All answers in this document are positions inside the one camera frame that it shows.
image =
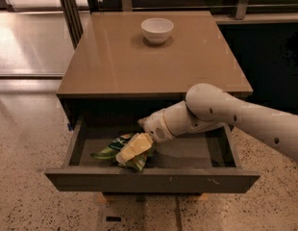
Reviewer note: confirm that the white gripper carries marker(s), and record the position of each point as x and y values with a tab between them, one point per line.
155	126

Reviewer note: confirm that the green rice chip bag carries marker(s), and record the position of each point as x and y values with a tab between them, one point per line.
109	153

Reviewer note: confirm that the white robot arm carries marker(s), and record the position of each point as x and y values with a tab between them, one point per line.
207	107

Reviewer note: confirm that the grey open top drawer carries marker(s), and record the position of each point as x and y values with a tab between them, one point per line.
201	163

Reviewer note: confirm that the brown cabinet with counter top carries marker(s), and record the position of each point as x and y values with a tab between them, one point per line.
116	75

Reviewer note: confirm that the white ceramic bowl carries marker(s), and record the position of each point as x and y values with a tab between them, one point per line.
157	30

